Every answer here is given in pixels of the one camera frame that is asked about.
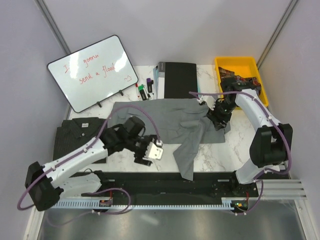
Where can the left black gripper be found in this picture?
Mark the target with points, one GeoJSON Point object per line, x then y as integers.
{"type": "Point", "coordinates": [138, 157]}

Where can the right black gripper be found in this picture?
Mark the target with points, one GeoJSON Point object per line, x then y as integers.
{"type": "Point", "coordinates": [217, 119]}

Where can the grey long sleeve shirt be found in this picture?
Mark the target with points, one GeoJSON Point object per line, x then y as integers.
{"type": "Point", "coordinates": [178, 121]}

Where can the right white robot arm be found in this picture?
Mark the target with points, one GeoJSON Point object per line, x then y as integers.
{"type": "Point", "coordinates": [271, 144]}

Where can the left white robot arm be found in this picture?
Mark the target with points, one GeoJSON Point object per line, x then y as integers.
{"type": "Point", "coordinates": [47, 184]}

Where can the plaid shirt in bin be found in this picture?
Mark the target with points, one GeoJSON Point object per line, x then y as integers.
{"type": "Point", "coordinates": [228, 75]}

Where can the yellow plastic bin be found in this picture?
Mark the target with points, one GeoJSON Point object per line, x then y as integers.
{"type": "Point", "coordinates": [244, 66]}

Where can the green black marker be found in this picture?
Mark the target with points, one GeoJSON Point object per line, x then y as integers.
{"type": "Point", "coordinates": [142, 92]}

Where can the black folder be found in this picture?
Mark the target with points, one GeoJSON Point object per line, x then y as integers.
{"type": "Point", "coordinates": [180, 80]}

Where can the red marker pen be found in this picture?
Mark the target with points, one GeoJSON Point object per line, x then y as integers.
{"type": "Point", "coordinates": [137, 90]}

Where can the purple black marker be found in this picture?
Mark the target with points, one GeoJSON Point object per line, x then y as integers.
{"type": "Point", "coordinates": [149, 83]}

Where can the folded black striped shirt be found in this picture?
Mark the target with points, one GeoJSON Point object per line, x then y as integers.
{"type": "Point", "coordinates": [74, 133]}

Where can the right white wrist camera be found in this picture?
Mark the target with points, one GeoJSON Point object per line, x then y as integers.
{"type": "Point", "coordinates": [207, 100]}

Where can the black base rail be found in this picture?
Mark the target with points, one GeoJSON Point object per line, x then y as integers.
{"type": "Point", "coordinates": [169, 188]}

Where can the white slotted cable duct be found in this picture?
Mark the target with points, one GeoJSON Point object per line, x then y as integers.
{"type": "Point", "coordinates": [88, 203]}

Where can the white whiteboard black frame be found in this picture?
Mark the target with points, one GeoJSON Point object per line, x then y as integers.
{"type": "Point", "coordinates": [94, 73]}

